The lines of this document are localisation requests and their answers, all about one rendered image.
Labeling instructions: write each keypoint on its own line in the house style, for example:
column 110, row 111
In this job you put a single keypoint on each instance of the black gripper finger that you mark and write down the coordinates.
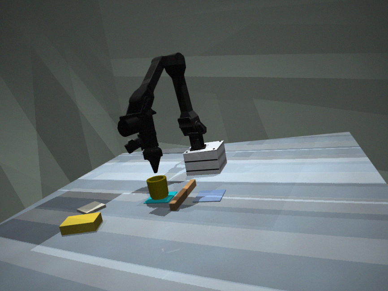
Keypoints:
column 154, row 163

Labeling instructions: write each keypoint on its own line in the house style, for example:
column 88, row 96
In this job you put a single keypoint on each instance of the yellow rectangular block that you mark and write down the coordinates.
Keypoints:
column 81, row 223

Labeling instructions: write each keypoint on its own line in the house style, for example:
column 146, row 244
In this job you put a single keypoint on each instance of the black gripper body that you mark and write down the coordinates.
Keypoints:
column 151, row 149

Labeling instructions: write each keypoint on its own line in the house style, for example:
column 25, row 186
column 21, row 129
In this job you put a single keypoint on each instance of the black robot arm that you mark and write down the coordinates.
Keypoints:
column 139, row 114

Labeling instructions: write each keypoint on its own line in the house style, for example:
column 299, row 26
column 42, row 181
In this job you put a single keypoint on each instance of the yellow round cup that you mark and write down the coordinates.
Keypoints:
column 157, row 186

